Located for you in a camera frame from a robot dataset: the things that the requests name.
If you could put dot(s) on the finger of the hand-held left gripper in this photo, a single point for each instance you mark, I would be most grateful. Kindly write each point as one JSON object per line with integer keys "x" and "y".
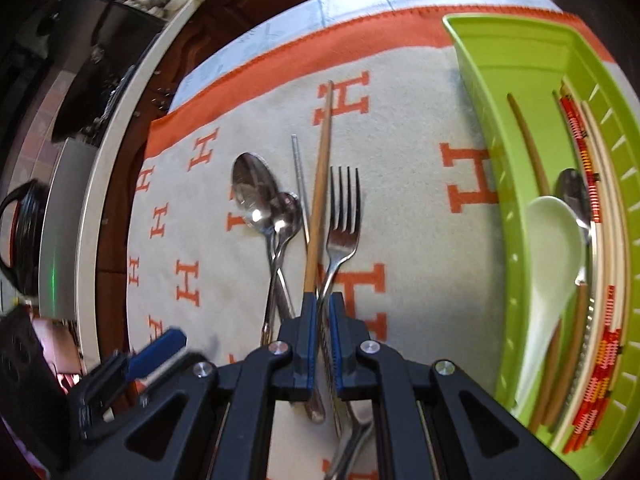
{"x": 155, "y": 352}

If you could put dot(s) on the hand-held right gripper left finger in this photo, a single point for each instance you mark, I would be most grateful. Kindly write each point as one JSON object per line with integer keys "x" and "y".
{"x": 310, "y": 342}

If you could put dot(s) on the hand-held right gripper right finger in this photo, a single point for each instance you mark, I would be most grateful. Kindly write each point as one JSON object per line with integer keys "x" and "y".
{"x": 336, "y": 347}

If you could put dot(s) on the brown wooden chopstick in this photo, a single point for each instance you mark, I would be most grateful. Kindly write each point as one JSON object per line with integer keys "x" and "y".
{"x": 530, "y": 150}
{"x": 320, "y": 185}

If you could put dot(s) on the white ceramic spoon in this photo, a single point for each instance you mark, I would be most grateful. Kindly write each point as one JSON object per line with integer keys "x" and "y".
{"x": 555, "y": 240}

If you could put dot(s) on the green plastic utensil tray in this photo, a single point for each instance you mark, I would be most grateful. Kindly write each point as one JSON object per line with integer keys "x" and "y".
{"x": 495, "y": 90}

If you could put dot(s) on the bamboo chopstick with coloured bands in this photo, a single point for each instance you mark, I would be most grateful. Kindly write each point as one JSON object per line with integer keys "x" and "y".
{"x": 593, "y": 180}

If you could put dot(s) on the red white striped chopstick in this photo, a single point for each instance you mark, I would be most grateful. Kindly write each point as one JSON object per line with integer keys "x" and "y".
{"x": 576, "y": 130}

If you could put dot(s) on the small steel spoon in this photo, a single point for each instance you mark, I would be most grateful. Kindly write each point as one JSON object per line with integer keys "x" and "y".
{"x": 287, "y": 215}

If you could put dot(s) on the white kitchen counter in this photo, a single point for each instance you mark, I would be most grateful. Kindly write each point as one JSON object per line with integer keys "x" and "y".
{"x": 100, "y": 200}

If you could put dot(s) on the large steel spoon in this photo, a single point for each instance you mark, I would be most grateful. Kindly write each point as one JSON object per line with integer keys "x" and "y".
{"x": 252, "y": 185}

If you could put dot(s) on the stainless steel appliance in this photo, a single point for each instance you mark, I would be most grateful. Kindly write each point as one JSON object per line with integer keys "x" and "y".
{"x": 65, "y": 210}

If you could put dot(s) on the orange grey printed blanket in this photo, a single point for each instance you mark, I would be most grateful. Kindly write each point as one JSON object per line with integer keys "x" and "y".
{"x": 400, "y": 160}

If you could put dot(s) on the white floral tablecloth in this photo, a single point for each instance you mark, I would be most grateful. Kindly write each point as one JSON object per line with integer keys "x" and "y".
{"x": 350, "y": 2}

